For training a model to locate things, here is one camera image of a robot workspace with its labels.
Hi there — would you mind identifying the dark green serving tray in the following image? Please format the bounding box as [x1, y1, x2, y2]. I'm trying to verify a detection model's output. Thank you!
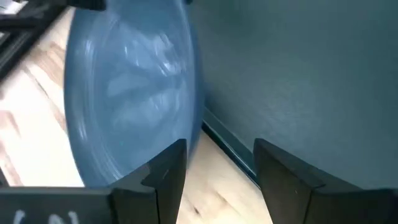
[186, 0, 398, 190]

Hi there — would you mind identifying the blue round plate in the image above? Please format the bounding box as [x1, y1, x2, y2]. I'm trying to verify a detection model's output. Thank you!
[63, 0, 206, 189]

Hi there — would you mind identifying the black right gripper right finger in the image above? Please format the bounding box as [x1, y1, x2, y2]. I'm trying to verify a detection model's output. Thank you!
[252, 138, 398, 224]

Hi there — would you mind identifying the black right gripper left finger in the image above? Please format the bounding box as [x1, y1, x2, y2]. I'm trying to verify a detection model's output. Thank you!
[108, 138, 188, 224]

